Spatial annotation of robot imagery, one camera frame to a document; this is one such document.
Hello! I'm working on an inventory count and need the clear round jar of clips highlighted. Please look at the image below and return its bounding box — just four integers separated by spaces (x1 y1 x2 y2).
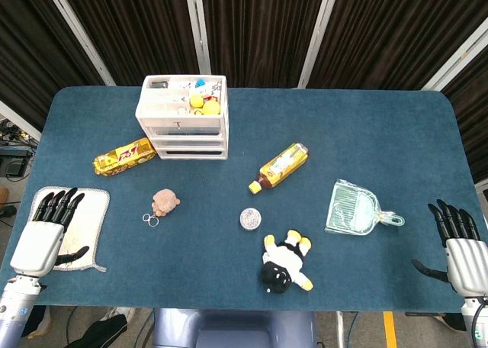
239 207 263 231

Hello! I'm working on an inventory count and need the yellow label tea bottle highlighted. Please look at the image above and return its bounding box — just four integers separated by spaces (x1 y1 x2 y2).
248 142 310 195

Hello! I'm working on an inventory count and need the beige plush bear keychain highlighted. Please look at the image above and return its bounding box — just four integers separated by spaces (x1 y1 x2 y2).
142 188 181 227

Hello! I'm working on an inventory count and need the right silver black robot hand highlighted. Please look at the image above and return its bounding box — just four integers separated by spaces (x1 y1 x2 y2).
411 198 488 298

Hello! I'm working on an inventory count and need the white frame post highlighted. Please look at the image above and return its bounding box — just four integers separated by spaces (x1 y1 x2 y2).
0 100 42 141
421 18 488 92
40 0 117 86
183 0 213 76
297 0 342 89

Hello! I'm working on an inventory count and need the dark brown curtain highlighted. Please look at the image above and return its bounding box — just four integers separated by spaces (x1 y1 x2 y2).
0 0 488 181

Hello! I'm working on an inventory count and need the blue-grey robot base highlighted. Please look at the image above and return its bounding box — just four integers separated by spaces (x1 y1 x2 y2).
152 308 318 348

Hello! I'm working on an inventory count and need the blue table cloth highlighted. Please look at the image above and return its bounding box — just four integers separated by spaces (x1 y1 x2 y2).
0 86 480 314

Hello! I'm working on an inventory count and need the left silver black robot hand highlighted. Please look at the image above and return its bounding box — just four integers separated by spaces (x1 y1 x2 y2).
9 187 91 279

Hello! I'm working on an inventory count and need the gold biscuit package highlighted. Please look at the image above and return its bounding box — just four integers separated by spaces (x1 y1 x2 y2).
92 137 157 176

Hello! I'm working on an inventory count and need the white plastic drawer unit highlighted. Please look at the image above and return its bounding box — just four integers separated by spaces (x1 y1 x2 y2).
135 75 230 161

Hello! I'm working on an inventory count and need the black white yellow plush doll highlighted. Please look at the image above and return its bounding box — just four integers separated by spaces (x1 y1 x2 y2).
260 229 315 295

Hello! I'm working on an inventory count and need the white cloth with stitched edge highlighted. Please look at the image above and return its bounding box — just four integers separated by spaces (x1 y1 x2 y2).
29 186 111 273

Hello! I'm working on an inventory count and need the black equipment with cables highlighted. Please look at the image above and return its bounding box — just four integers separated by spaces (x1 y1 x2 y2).
0 121 36 182

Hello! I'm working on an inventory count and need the black shoe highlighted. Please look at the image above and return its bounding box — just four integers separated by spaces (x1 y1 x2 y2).
64 313 129 348

